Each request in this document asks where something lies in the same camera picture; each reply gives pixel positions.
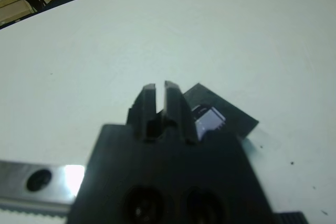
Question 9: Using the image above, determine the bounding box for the black box lid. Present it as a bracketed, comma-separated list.
[182, 82, 259, 141]

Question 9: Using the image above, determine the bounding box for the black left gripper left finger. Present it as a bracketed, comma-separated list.
[127, 83, 158, 142]

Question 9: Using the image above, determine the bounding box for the pale wooden crate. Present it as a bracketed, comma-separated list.
[0, 0, 35, 27]

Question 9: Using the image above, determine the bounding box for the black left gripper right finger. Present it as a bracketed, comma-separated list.
[163, 80, 198, 145]

